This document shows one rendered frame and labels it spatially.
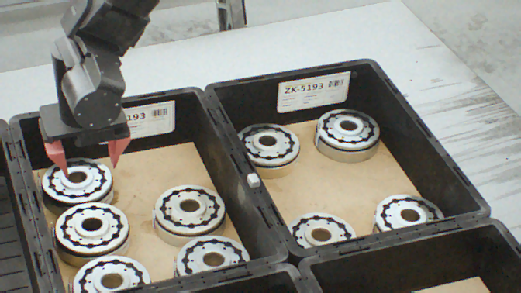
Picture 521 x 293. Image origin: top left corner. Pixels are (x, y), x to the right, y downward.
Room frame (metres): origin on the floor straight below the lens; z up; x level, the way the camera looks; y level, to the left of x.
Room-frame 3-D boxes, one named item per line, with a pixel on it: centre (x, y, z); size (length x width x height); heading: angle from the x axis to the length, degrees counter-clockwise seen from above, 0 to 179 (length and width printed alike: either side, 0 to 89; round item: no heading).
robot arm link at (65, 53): (0.99, 0.23, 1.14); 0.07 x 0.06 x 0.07; 25
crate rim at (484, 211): (1.13, -0.11, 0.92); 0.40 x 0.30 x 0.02; 23
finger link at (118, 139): (1.00, 0.21, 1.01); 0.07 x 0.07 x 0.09; 22
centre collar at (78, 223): (0.99, 0.23, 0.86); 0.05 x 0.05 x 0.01
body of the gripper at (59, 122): (0.99, 0.23, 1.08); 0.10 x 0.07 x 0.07; 112
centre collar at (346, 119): (1.26, -0.14, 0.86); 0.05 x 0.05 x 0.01
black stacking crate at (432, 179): (1.13, -0.11, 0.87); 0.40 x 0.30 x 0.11; 23
